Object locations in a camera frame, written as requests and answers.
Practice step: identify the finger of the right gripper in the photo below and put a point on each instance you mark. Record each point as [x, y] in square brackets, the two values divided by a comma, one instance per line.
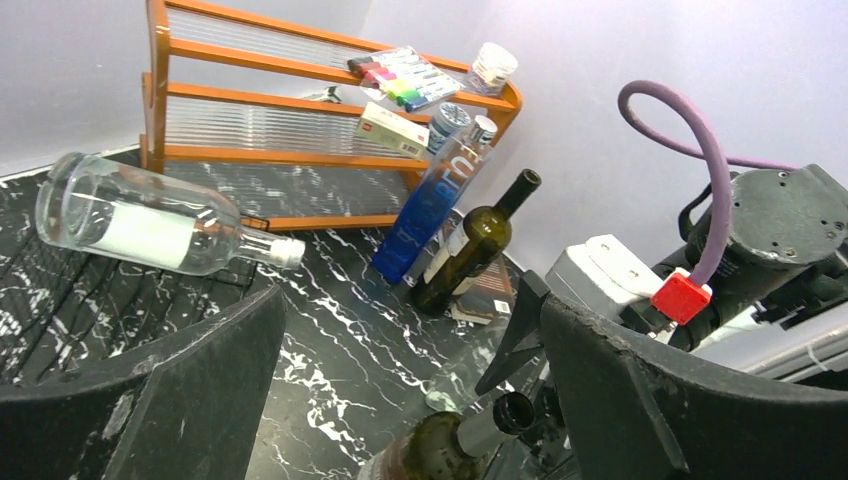
[520, 342]

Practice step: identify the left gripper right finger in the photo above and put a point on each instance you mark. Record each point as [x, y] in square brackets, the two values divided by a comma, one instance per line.
[636, 408]

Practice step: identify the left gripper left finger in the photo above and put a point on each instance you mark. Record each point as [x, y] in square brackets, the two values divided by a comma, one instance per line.
[185, 406]

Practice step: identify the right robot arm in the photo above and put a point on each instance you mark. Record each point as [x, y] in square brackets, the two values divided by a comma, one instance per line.
[786, 257]

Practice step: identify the dark olive wine bottle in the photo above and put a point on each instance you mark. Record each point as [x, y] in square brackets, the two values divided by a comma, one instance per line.
[480, 239]

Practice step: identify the blue glass bottle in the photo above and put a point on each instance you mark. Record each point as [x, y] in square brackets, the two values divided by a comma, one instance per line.
[452, 168]

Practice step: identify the large clear glass bottle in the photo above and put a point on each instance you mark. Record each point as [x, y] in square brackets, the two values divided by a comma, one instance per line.
[100, 206]

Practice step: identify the orange wooden shelf rack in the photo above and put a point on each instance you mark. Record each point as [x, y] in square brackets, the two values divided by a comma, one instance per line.
[203, 124]

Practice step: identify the brown book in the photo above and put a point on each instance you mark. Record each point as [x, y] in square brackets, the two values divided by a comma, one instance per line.
[489, 298]

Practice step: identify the blue white tape roll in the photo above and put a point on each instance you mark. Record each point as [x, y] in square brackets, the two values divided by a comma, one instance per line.
[447, 120]

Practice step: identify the small white carton box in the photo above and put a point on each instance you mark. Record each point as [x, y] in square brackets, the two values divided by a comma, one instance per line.
[392, 131]

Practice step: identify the clear plastic jar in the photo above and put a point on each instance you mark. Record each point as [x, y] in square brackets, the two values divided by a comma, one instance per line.
[491, 70]

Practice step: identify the coloured marker pen set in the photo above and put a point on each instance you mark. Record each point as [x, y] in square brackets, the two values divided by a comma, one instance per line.
[404, 76]

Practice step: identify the black wire wine rack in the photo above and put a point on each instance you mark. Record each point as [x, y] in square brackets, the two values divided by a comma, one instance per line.
[64, 310]

